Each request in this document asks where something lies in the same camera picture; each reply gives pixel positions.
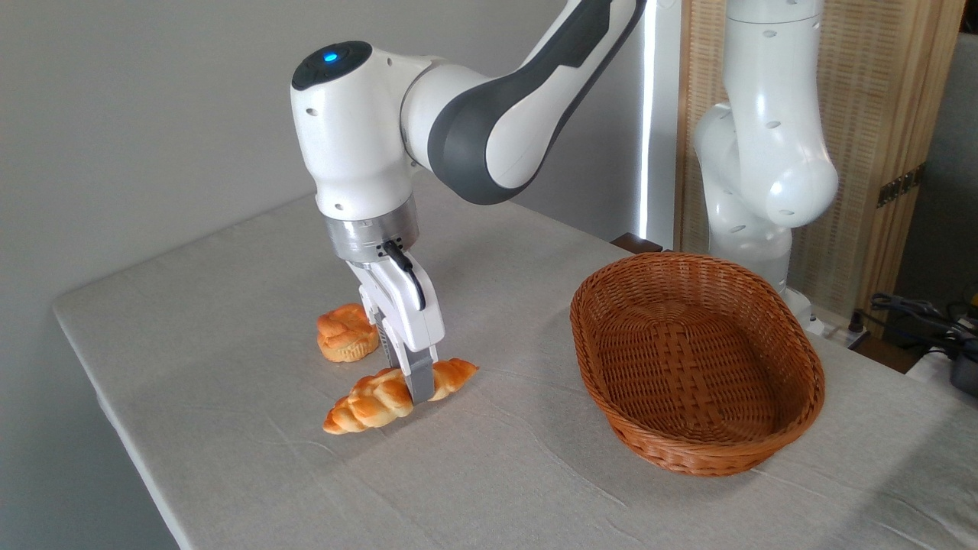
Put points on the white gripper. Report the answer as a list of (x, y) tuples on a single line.
[(409, 321)]

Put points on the long braided bread loaf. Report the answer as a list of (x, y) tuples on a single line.
[(374, 401)]

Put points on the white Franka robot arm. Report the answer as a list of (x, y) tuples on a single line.
[(489, 130)]

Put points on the round muffin-shaped bread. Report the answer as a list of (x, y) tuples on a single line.
[(344, 332)]

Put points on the grey tablecloth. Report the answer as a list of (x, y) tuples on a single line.
[(428, 473)]

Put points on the dark wooden furniture corner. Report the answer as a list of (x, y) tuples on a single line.
[(636, 243)]

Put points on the brown wicker basket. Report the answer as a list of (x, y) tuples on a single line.
[(688, 359)]

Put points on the white power strip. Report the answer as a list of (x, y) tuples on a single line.
[(837, 332)]

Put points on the dark metal screen hinge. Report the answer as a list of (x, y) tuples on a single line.
[(900, 186)]

